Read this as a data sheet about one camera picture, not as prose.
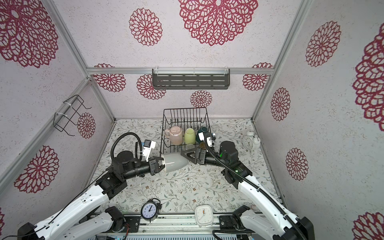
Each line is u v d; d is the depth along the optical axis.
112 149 0.51
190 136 0.97
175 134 0.94
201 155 0.58
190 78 0.95
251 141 0.95
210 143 0.68
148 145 0.62
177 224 0.75
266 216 0.44
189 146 0.95
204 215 0.75
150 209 0.76
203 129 0.95
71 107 0.79
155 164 0.60
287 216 0.41
